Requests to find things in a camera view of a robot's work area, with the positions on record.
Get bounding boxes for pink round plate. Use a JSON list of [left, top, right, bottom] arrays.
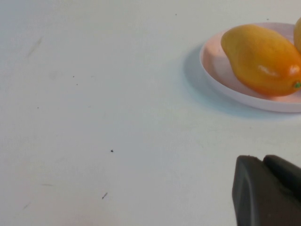
[[199, 22, 301, 113]]

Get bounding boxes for orange mango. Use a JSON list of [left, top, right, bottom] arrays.
[[220, 24, 301, 97]]

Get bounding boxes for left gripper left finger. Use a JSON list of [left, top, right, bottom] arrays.
[[232, 154, 301, 226]]

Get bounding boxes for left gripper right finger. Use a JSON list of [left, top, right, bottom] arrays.
[[262, 154, 301, 201]]

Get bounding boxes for yellow mango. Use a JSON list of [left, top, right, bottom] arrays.
[[293, 17, 301, 54]]

